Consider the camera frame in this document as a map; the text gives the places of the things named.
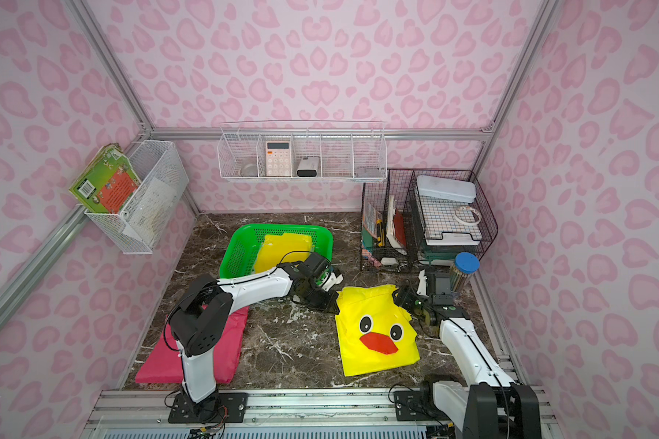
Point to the white plastic box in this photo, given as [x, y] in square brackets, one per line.
[449, 189]

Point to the blue lid pencil jar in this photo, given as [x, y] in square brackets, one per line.
[464, 266]

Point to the white wire wall shelf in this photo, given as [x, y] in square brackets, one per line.
[357, 154]

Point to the green plastic basket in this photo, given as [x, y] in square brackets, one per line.
[246, 242]

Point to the green and red booklet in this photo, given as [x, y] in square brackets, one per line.
[108, 182]

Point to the black wire file rack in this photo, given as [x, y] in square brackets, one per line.
[386, 235]

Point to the white calculator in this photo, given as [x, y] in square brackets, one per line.
[279, 159]

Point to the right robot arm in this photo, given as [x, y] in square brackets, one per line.
[487, 402]

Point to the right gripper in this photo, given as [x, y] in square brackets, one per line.
[412, 299]

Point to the pink raincoat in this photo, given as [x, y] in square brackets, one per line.
[163, 365]

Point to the black wire tray stack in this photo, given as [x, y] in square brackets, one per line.
[444, 228]

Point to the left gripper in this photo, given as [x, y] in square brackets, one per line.
[318, 294]

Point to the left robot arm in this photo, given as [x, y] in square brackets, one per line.
[198, 321]

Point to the yellow duck face raincoat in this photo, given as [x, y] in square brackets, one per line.
[374, 333]

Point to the white wire wall basket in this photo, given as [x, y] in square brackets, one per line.
[140, 224]

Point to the small grey device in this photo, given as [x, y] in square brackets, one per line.
[308, 167]

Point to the plain yellow raincoat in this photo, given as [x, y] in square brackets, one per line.
[285, 248]

